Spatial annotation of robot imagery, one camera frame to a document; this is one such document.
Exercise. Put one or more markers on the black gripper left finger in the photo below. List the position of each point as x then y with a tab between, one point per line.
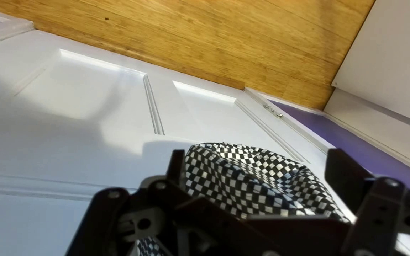
114	213

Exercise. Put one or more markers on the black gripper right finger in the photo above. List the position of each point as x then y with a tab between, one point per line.
380	213

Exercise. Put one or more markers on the black white checkered hat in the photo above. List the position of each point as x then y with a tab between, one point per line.
252	179

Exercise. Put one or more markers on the white panelled door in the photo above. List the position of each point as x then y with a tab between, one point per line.
71	142

